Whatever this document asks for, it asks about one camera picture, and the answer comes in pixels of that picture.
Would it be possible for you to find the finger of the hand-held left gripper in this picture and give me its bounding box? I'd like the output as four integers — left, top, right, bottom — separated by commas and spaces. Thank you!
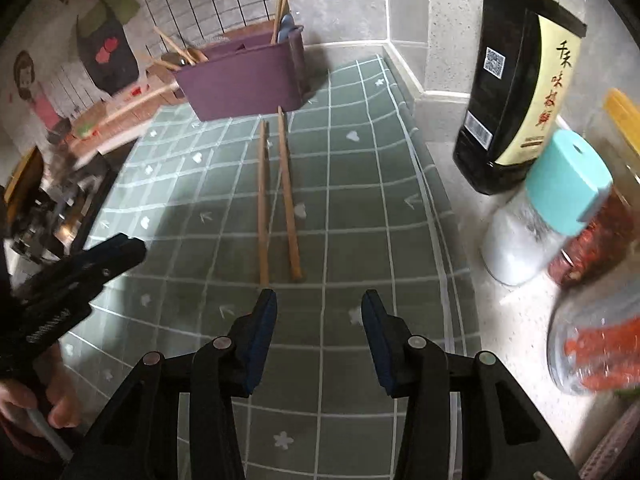
70, 237, 147, 296
60, 232, 132, 274

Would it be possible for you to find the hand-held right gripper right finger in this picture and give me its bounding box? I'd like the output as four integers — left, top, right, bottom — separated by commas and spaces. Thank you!
361, 288, 581, 480

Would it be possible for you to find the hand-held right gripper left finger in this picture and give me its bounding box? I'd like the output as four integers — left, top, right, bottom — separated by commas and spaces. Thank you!
60, 288, 279, 480

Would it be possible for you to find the purple utensil holder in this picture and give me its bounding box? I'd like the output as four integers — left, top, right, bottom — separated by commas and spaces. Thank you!
172, 24, 307, 122

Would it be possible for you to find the person's left hand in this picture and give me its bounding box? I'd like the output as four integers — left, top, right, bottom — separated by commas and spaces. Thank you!
0, 347, 81, 439

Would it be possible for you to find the golden pot lid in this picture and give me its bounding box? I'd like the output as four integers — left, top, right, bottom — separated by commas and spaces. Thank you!
9, 146, 46, 206

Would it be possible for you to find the green grid table mat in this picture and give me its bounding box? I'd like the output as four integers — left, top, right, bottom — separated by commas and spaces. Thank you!
60, 52, 481, 480

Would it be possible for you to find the salt shaker with teal lid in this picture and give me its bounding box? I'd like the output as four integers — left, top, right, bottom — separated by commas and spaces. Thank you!
481, 129, 615, 287

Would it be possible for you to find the round clear jar red chili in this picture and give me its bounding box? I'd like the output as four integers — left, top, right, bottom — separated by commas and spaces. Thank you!
546, 280, 640, 397

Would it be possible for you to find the dark ribbed object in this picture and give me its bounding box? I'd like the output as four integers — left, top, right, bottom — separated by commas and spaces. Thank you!
580, 400, 640, 480

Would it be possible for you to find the tall clear jar red chili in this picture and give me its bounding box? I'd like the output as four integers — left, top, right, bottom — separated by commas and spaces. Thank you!
547, 87, 640, 288

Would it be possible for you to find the dark soy sauce bottle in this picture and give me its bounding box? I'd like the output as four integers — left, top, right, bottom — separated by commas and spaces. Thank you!
452, 0, 588, 196

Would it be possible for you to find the cartoon kitchen wall sticker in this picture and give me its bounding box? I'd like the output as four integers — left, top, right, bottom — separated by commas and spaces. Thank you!
0, 0, 281, 151

